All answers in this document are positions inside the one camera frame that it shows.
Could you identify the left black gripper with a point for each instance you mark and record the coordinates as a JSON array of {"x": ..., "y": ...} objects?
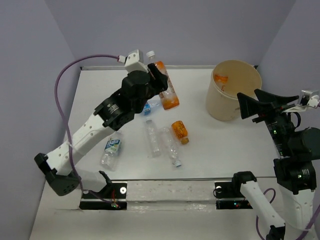
[{"x": 161, "y": 81}]

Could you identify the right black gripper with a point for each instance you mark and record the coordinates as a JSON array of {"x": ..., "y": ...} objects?
[{"x": 249, "y": 105}]

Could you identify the orange bottle white cap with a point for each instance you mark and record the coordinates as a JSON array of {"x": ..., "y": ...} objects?
[{"x": 219, "y": 78}]

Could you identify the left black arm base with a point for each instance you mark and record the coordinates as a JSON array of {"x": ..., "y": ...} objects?
[{"x": 112, "y": 197}]

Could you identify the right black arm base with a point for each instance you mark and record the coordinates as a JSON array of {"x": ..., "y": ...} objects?
[{"x": 228, "y": 195}]

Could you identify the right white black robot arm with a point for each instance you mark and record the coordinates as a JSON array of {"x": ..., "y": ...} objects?
[{"x": 294, "y": 171}]

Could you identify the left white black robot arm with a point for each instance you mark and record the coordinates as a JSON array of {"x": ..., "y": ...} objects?
[{"x": 108, "y": 117}]

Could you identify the beige round bin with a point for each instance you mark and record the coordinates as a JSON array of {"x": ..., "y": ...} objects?
[{"x": 221, "y": 100}]

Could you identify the blue label small bottle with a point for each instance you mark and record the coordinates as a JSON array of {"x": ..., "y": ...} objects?
[{"x": 151, "y": 106}]

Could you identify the short orange bottle orange cap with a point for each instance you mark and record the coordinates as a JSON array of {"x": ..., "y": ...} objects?
[{"x": 180, "y": 132}]

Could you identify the clear bottle without cap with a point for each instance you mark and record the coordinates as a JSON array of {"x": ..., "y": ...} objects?
[{"x": 152, "y": 137}]

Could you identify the clear bottle blue cap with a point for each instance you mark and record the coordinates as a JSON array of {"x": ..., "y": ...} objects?
[{"x": 170, "y": 146}]

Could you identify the green label water bottle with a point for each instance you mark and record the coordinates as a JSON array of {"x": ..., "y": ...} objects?
[{"x": 112, "y": 150}]

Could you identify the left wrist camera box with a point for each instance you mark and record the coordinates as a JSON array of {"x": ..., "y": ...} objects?
[{"x": 135, "y": 62}]

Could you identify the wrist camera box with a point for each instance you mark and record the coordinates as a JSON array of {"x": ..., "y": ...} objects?
[
  {"x": 308, "y": 99},
  {"x": 135, "y": 62}
]

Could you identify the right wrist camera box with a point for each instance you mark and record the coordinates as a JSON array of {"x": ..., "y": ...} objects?
[{"x": 308, "y": 99}]

